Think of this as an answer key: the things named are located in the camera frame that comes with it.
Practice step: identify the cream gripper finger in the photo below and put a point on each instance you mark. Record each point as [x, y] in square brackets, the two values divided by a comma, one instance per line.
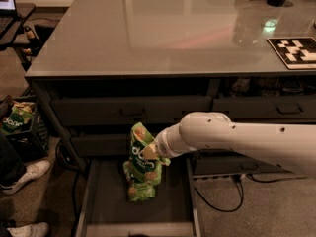
[150, 152]

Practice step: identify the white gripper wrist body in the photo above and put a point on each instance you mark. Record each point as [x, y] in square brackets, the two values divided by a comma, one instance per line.
[162, 145]

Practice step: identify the green dang chip bag front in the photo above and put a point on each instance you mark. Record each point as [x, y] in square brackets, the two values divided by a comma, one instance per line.
[143, 170]

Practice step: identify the green dang chip bag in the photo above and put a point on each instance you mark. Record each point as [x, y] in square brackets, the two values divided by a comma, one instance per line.
[137, 191]
[143, 170]

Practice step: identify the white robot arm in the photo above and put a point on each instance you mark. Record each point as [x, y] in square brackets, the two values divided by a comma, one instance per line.
[289, 146]

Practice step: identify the green dang chip bag rear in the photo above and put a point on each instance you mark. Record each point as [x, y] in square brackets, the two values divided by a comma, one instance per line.
[137, 191]

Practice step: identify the bottom right drawer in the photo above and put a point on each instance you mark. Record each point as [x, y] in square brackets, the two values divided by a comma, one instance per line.
[226, 163]

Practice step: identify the middle left drawer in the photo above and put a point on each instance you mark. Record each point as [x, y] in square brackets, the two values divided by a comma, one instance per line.
[101, 145]

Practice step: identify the top left drawer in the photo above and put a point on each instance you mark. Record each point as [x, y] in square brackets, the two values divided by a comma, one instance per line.
[127, 110]

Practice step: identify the open bottom left drawer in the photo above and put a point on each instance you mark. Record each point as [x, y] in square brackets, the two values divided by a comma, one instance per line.
[107, 212]

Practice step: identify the top right drawer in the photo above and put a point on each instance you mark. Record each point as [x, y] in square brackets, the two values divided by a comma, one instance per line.
[282, 107]

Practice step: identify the grey drawer cabinet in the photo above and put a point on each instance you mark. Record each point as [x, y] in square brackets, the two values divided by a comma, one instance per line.
[144, 48]

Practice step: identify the green dang bag in crate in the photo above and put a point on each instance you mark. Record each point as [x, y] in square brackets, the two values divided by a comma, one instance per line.
[16, 122]

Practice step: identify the white shoe upper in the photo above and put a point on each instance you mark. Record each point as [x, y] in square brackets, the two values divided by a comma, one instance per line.
[34, 171]

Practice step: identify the white shoe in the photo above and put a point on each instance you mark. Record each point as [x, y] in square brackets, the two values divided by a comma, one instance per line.
[34, 171]
[32, 230]

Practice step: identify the black crate with snacks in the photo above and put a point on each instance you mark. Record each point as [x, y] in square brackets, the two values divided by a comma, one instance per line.
[32, 143]

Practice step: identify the white shoe lower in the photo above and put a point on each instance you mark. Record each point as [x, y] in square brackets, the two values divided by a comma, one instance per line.
[32, 230]

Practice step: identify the dark trouser leg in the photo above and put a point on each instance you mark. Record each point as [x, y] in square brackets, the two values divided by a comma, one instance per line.
[11, 165]

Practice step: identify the black white fiducial marker board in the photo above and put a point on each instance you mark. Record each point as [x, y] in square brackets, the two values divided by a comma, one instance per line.
[296, 53]

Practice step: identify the laptop on side desk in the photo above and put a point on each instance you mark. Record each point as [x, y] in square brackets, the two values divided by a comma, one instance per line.
[8, 15]

